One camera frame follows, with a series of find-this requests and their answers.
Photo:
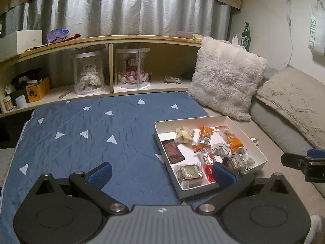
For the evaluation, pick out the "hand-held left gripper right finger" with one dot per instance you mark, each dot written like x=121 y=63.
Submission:
x=223 y=176

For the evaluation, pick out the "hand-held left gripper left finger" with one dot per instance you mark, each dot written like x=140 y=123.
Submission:
x=100 y=174

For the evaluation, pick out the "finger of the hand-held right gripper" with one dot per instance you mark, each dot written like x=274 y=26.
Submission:
x=317 y=153
x=294 y=160

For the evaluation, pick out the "red snack packet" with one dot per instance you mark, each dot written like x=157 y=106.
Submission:
x=208 y=172

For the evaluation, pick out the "dark pastry clear packet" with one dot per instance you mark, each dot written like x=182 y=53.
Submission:
x=234 y=162

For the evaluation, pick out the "silver snack packet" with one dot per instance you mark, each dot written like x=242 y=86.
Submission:
x=220 y=148

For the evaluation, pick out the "green pastry clear packet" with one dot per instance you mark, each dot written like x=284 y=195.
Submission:
x=249 y=161

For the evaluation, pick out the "small clear snack packet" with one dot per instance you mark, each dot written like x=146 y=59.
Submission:
x=241 y=151

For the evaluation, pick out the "gold label pastry packet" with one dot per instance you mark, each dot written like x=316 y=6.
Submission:
x=190 y=174

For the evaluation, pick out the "orange clear-end snack packet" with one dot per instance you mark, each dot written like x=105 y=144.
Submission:
x=233 y=139

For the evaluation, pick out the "orange barcode snack packet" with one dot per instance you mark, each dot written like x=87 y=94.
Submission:
x=205 y=133

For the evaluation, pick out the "brown snack packet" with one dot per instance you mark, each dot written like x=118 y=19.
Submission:
x=172 y=151

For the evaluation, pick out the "cream snack packet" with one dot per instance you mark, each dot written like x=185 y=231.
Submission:
x=184 y=134

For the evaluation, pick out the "white cardboard box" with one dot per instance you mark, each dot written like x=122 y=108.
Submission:
x=167 y=128

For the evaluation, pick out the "grey cushion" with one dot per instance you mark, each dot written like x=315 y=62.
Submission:
x=274 y=129

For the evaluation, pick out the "blue triangle print quilt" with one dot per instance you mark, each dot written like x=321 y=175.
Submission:
x=101 y=122

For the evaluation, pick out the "beige fuzzy pillow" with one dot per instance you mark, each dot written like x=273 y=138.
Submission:
x=292 y=94

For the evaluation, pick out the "small brown stick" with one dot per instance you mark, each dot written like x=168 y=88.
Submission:
x=65 y=94

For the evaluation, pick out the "white fluffy pillow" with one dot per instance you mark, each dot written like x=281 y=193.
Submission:
x=226 y=81

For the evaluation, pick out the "doll in white dress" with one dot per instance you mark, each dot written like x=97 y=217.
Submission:
x=88 y=77

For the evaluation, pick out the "yellow cardboard box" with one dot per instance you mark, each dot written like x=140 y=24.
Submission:
x=38 y=91

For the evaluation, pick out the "white cup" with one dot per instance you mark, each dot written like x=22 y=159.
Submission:
x=20 y=101

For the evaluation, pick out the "doll in pink dress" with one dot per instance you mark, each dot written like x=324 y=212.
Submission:
x=132 y=71

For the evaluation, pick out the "grey ornament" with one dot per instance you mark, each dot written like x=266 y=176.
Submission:
x=172 y=79

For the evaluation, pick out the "dark green box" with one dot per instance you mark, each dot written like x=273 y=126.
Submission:
x=17 y=93

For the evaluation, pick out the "small lidded jar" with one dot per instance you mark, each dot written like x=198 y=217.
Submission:
x=8 y=104

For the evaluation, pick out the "white plastic bag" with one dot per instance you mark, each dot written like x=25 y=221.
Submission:
x=316 y=35

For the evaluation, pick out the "white doll in case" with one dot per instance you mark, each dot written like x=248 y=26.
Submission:
x=77 y=58

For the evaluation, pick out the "red doll in case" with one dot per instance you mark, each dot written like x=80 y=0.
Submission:
x=119 y=53

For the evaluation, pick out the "black cloth bundle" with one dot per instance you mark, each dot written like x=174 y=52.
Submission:
x=26 y=75

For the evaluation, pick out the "white fabric flower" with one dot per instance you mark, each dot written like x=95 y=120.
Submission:
x=9 y=89

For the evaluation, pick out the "green beer bottle white label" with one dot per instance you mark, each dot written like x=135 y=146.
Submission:
x=245 y=39

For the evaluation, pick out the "white charger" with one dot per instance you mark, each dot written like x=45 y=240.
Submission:
x=235 y=40

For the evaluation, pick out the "wooden shelf unit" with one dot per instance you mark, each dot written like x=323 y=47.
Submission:
x=127 y=38

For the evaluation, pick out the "red wrapper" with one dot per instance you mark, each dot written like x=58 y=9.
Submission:
x=75 y=36

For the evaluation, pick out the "blue plastic bag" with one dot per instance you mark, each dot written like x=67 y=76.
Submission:
x=58 y=35

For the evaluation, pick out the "pink flat box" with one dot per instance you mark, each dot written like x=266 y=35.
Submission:
x=185 y=34

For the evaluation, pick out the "white storage box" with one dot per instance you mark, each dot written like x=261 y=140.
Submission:
x=22 y=40

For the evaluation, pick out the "grey curtain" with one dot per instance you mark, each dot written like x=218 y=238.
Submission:
x=127 y=10

